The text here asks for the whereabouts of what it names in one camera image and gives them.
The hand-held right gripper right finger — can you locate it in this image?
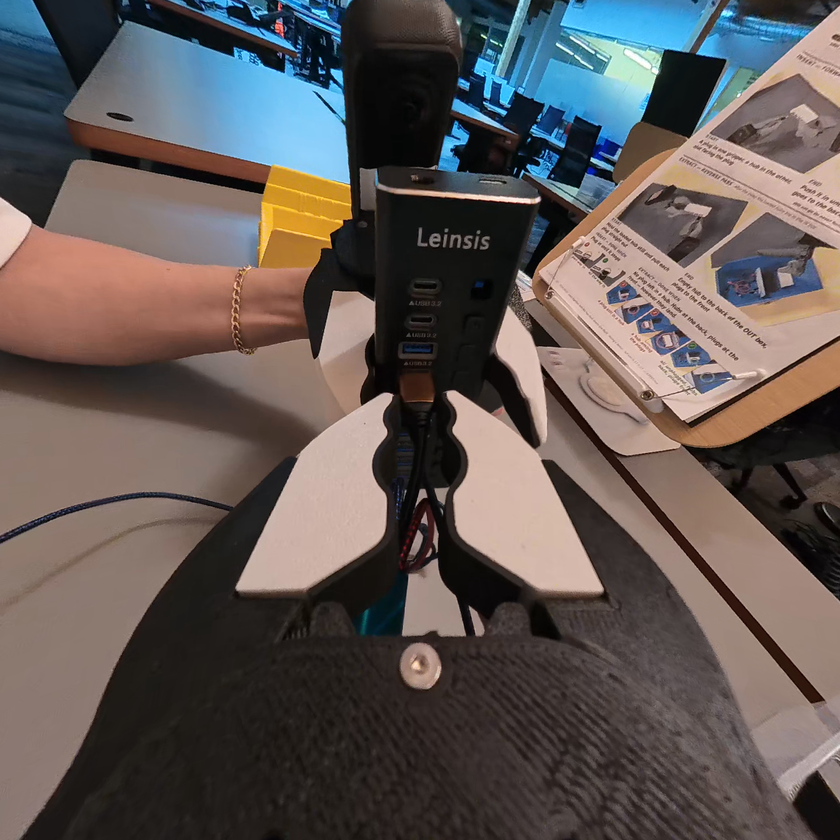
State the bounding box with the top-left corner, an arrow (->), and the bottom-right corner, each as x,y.
436,390 -> 606,623

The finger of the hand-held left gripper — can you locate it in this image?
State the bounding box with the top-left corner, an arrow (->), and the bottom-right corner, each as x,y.
484,308 -> 549,450
317,287 -> 395,422

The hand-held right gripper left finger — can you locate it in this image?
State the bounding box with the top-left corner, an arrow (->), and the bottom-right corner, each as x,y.
234,392 -> 403,619

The black cable with gold plug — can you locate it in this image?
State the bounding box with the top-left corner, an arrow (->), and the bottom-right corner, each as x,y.
392,369 -> 476,636

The cable with teal plug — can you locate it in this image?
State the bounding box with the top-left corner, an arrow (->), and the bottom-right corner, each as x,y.
0,449 -> 411,636

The black printed usb hub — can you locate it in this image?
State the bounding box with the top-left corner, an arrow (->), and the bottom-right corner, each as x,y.
373,165 -> 542,490

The yellow plastic bin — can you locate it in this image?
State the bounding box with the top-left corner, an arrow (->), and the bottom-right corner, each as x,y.
258,164 -> 353,270

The clear plastic tray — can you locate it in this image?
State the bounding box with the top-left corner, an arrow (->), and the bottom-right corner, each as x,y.
751,701 -> 840,800

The person's left forearm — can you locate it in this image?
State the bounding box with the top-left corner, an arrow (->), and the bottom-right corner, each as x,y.
0,223 -> 257,367

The person's left hand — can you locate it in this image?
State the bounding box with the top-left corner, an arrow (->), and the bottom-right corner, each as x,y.
252,264 -> 317,349

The black office chair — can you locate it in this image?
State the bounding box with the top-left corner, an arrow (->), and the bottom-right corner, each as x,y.
548,117 -> 603,189
502,92 -> 547,142

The printed instruction sheet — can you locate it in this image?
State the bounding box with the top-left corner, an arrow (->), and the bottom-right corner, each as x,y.
543,7 -> 840,422

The red braided USB cable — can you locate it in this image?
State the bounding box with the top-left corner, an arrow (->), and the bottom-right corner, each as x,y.
398,497 -> 439,573

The gold chain bracelet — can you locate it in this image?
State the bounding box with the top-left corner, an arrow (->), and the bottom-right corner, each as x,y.
228,264 -> 258,357

